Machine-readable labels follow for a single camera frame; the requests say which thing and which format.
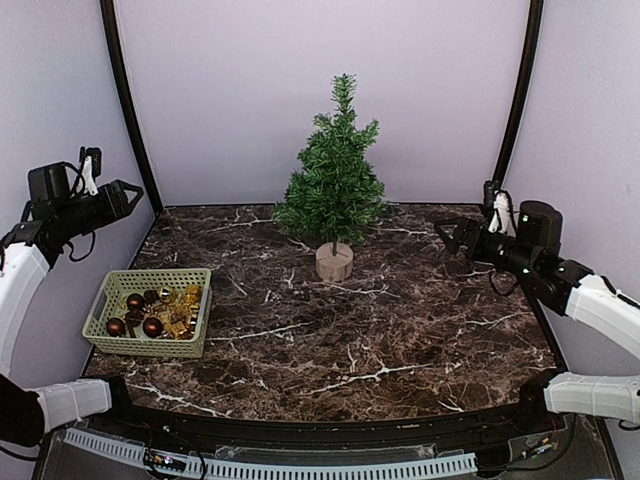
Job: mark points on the gold gift box ornament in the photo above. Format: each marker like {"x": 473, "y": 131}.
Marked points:
{"x": 176, "y": 330}

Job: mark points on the brown ball ornament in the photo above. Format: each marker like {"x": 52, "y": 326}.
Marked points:
{"x": 115, "y": 327}
{"x": 135, "y": 301}
{"x": 152, "y": 327}

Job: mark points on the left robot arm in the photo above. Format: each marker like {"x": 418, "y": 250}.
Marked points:
{"x": 28, "y": 414}

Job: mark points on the black frame post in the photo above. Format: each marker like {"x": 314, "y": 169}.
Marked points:
{"x": 119, "y": 72}
{"x": 525, "y": 70}

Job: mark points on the small green christmas tree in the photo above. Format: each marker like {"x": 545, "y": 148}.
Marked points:
{"x": 335, "y": 195}

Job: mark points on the right black frame post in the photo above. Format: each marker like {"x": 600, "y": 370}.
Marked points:
{"x": 525, "y": 70}

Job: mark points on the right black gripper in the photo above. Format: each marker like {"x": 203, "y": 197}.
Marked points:
{"x": 462, "y": 235}

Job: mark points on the round wooden tree base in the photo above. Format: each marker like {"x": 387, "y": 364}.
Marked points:
{"x": 334, "y": 268}

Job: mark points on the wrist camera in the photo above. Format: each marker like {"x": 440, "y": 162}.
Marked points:
{"x": 490, "y": 190}
{"x": 90, "y": 159}

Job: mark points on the left black frame post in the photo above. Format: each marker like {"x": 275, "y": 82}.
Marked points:
{"x": 119, "y": 72}

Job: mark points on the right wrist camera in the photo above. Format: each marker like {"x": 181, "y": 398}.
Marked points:
{"x": 490, "y": 190}

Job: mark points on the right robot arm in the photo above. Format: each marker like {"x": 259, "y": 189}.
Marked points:
{"x": 595, "y": 323}

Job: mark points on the green perforated plastic basket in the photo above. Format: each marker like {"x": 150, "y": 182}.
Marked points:
{"x": 110, "y": 303}

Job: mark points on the white slotted cable duct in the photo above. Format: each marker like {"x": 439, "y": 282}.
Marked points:
{"x": 172, "y": 465}

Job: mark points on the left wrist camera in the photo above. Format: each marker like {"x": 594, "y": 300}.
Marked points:
{"x": 90, "y": 159}

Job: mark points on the black front rail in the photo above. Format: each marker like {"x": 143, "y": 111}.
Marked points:
{"x": 477, "y": 430}

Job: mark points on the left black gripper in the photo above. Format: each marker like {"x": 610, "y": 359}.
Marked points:
{"x": 115, "y": 205}

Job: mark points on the brown pine cone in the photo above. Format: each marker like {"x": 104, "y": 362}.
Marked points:
{"x": 150, "y": 297}

